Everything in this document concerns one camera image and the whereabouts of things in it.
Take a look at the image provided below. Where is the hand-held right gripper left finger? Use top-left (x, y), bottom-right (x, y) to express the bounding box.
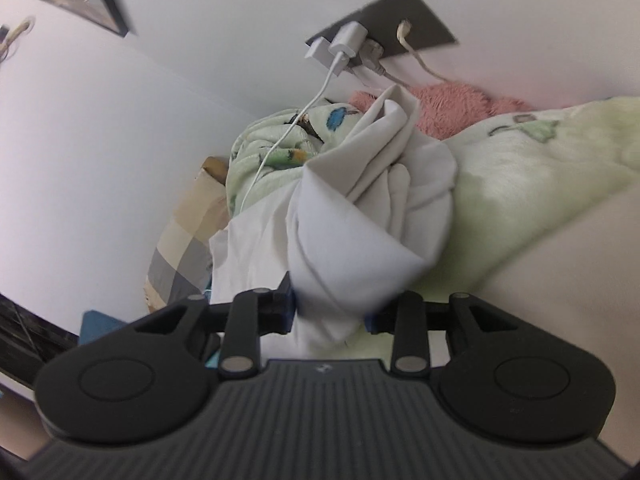
top-left (132, 271), bottom-right (296, 378)

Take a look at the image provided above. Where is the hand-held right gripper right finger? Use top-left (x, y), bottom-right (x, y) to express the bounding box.
top-left (364, 291), bottom-right (521, 376)

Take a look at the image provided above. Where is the white t-shirt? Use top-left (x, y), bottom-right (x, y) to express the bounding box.
top-left (207, 85), bottom-right (458, 361)

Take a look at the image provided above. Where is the checked pillow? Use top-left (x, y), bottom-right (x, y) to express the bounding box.
top-left (144, 156), bottom-right (231, 316)

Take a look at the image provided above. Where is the teal printed bed sheet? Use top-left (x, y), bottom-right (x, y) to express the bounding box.
top-left (80, 310), bottom-right (126, 346)

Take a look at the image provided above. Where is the green fleece printed blanket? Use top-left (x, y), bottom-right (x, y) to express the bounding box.
top-left (225, 96), bottom-right (640, 461)

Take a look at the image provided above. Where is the pink fluffy blanket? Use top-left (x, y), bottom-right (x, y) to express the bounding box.
top-left (348, 81), bottom-right (538, 141)

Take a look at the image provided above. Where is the white USB charger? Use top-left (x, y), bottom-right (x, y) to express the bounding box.
top-left (306, 37), bottom-right (337, 68)
top-left (329, 21), bottom-right (368, 77)

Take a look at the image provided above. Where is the dark curtain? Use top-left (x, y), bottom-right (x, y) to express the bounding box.
top-left (0, 294), bottom-right (83, 391)

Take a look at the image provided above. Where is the white charging cable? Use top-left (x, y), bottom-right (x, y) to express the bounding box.
top-left (235, 55), bottom-right (346, 221)

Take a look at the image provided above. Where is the grey plug with cable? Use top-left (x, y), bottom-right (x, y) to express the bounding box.
top-left (357, 42), bottom-right (411, 91)

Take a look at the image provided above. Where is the beige plug with cable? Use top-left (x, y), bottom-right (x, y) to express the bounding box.
top-left (396, 20), bottom-right (453, 83)

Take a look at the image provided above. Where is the grey wall socket plate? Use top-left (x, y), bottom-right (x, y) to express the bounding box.
top-left (306, 0), bottom-right (458, 68)

